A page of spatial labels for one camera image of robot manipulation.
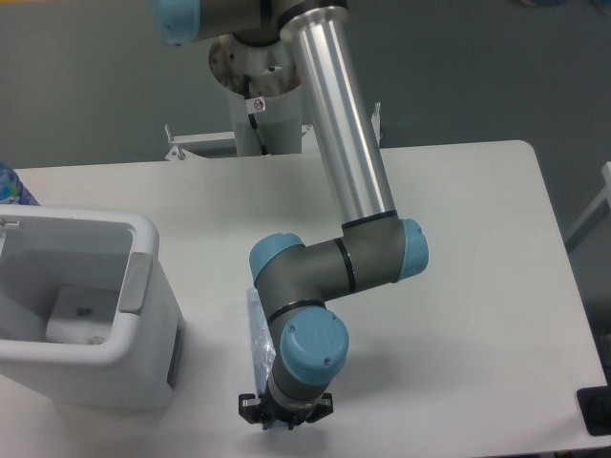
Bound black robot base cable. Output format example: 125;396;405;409
242;73;269;156

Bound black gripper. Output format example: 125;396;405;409
238;392;334;430

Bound white base bracket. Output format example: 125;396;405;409
301;125;318;154
164;124;237;161

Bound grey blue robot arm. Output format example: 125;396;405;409
150;1;429;428

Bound black table clamp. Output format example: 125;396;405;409
577;385;610;437

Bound white frame at right edge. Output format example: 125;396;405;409
564;161;610;253

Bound white plastic trash can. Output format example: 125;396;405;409
1;204;185;408

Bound white right base bracket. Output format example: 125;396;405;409
301;125;318;154

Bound blue patterned bottle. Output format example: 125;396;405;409
0;162;40;206

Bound white left base bracket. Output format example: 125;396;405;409
164;124;237;161

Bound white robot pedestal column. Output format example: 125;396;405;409
209;34;310;156

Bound clear crushed plastic bottle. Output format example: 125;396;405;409
246;287;276;397

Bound white plastic wrapper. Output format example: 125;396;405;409
45;285;119;345

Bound white upright clamp post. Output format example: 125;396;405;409
370;101;383;146

